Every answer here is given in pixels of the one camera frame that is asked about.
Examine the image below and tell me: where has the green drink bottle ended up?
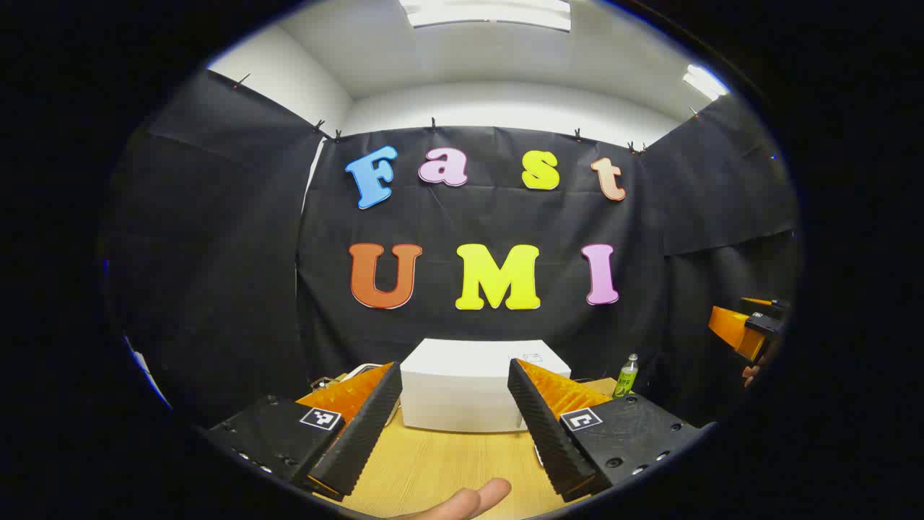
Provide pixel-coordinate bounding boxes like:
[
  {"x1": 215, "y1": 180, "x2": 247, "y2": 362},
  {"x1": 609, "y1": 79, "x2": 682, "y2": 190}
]
[{"x1": 614, "y1": 353, "x2": 640, "y2": 399}]

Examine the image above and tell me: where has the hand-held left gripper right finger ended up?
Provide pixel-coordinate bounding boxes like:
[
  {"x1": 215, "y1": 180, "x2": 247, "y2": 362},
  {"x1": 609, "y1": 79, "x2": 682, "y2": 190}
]
[{"x1": 507, "y1": 357, "x2": 715, "y2": 504}]

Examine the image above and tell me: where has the small ceiling light panel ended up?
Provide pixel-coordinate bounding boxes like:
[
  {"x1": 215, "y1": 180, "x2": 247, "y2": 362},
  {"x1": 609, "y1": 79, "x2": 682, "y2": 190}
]
[{"x1": 683, "y1": 64, "x2": 730, "y2": 100}]

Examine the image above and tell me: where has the large ceiling light panel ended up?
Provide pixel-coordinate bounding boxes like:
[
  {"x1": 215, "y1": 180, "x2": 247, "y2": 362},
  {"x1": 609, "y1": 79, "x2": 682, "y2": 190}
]
[{"x1": 399, "y1": 0, "x2": 572, "y2": 32}]

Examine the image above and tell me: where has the white microwave oven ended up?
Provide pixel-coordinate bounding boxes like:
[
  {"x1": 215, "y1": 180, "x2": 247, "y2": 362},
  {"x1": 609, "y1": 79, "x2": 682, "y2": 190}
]
[{"x1": 399, "y1": 338, "x2": 572, "y2": 434}]

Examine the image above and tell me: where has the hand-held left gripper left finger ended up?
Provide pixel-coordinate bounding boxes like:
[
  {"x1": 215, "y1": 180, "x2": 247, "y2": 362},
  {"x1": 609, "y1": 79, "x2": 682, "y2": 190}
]
[{"x1": 206, "y1": 360, "x2": 404, "y2": 501}]

